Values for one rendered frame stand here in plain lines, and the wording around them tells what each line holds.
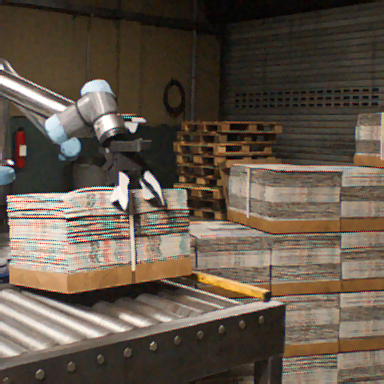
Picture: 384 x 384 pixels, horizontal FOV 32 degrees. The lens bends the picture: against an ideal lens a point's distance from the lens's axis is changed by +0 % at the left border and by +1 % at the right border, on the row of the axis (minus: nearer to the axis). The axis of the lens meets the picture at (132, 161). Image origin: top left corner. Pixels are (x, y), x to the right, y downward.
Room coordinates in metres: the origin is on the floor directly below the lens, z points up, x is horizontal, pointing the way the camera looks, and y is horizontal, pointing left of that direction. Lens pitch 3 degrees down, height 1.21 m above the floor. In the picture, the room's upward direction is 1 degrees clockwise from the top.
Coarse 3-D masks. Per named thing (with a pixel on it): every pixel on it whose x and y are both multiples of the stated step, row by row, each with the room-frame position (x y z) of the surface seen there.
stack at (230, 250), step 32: (192, 224) 2.66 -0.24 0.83; (224, 224) 2.67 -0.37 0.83; (192, 256) 2.34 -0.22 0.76; (224, 256) 2.38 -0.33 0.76; (256, 256) 2.42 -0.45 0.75; (288, 256) 2.45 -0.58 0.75; (320, 256) 2.49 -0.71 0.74; (352, 256) 2.53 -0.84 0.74; (288, 320) 2.45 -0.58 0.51; (320, 320) 2.48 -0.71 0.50; (352, 320) 2.53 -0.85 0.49; (352, 352) 2.53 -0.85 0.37
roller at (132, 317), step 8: (64, 296) 1.66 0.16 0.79; (72, 296) 1.64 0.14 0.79; (80, 296) 1.62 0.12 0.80; (88, 296) 1.61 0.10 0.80; (88, 304) 1.58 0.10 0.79; (96, 304) 1.56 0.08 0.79; (104, 304) 1.55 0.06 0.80; (112, 304) 1.54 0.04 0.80; (104, 312) 1.53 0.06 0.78; (112, 312) 1.51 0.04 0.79; (120, 312) 1.49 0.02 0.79; (128, 312) 1.48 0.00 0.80; (136, 312) 1.48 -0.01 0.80; (128, 320) 1.46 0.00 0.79; (136, 320) 1.44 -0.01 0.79; (144, 320) 1.43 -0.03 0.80; (152, 320) 1.42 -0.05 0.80
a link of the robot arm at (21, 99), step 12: (0, 72) 1.91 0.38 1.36; (0, 84) 1.89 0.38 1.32; (12, 84) 1.89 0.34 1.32; (24, 84) 1.88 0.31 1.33; (0, 96) 1.92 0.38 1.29; (12, 96) 1.89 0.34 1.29; (24, 96) 1.87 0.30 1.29; (36, 96) 1.86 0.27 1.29; (48, 96) 1.86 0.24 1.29; (60, 96) 1.87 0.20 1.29; (36, 108) 1.86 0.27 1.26; (48, 108) 1.85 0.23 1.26; (60, 108) 1.84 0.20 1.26
